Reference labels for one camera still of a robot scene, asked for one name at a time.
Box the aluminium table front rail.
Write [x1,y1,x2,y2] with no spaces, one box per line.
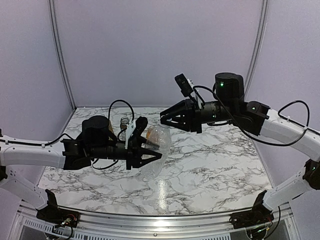
[14,199,293,240]

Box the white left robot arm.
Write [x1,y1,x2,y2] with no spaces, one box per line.
[0,115,162,223]

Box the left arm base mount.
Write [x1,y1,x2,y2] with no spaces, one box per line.
[36,189,80,228]

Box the coffee bottle white label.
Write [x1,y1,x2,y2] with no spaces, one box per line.
[120,116,130,131]

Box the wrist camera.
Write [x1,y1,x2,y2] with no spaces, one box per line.
[125,116,148,150]
[174,73,200,104]

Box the left aluminium frame post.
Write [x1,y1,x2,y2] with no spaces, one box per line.
[47,0,77,111]

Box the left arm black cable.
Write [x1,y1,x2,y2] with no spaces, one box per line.
[91,99,136,170]

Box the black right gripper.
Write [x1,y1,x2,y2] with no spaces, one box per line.
[161,96,238,134]

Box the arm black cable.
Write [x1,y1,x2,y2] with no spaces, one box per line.
[91,99,136,170]
[192,85,320,146]

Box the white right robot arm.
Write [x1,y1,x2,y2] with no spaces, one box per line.
[160,72,320,224]

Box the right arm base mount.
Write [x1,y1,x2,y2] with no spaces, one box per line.
[229,190,274,229]

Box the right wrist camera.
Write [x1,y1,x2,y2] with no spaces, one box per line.
[174,73,200,104]

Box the tea bottle red label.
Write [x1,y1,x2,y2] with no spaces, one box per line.
[107,119,117,142]

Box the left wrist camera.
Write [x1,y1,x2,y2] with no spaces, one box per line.
[125,116,148,150]

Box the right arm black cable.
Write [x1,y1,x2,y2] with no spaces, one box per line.
[192,85,320,146]

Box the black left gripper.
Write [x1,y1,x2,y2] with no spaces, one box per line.
[89,137,163,171]

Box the aluminium frame post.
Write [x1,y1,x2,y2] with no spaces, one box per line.
[47,0,77,111]
[244,0,270,99]

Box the orange object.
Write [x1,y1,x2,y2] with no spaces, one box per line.
[146,128,153,139]

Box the clear water bottle blue cap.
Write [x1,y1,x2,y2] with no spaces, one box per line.
[141,123,172,180]

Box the right aluminium frame post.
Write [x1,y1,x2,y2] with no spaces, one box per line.
[244,0,270,99]

